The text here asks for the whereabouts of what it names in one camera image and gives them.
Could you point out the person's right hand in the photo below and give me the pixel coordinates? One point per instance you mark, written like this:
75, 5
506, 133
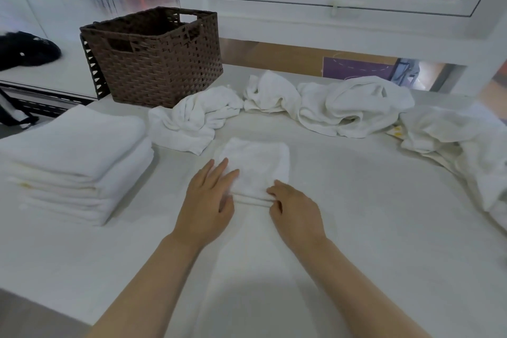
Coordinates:
297, 219

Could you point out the person's right thumb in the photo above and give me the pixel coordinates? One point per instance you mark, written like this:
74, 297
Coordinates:
275, 208

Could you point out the crumpled white towel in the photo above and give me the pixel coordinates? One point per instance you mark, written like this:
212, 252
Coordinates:
352, 108
455, 135
269, 92
194, 120

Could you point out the large folded white towel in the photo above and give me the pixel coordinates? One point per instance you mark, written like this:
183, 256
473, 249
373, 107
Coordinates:
75, 215
75, 139
79, 202
119, 175

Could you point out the person's right forearm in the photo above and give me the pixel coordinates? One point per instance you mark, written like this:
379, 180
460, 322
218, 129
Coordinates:
348, 294

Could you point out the yellow towel tag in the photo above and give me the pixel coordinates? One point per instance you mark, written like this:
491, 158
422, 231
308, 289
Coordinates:
397, 131

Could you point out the white table cover sheet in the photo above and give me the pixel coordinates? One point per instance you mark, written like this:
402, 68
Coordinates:
356, 211

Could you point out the black bag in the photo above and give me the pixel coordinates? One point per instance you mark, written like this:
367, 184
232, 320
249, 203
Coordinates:
27, 50

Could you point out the person's left middle finger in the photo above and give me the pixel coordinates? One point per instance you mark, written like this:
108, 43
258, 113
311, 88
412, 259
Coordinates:
220, 171

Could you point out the purple sign board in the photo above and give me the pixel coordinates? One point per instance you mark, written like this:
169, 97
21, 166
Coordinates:
356, 69

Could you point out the white side shelf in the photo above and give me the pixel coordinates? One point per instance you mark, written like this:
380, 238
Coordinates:
51, 72

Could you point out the person's left forearm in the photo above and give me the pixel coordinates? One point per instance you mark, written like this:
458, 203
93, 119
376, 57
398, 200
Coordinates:
150, 290

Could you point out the brown wicker basket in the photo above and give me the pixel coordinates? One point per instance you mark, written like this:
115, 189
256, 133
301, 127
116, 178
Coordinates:
166, 68

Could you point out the person's left hand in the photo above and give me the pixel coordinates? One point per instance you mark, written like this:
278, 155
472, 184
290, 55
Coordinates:
202, 207

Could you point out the person's left thumb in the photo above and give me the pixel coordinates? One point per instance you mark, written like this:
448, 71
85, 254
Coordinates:
227, 204

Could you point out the small white towel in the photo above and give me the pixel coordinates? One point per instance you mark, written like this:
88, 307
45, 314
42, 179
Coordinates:
257, 163

